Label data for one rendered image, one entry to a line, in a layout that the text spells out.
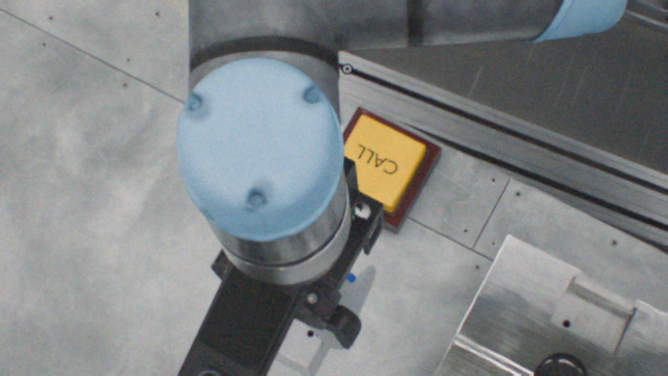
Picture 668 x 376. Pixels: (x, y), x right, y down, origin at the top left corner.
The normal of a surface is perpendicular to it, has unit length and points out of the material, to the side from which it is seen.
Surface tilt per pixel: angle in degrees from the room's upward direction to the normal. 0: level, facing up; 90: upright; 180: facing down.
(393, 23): 66
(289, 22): 24
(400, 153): 0
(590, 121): 0
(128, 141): 0
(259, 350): 29
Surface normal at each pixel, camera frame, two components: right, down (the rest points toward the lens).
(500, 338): -0.05, -0.29
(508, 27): 0.03, 0.89
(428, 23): 0.02, 0.78
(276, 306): -0.27, 0.17
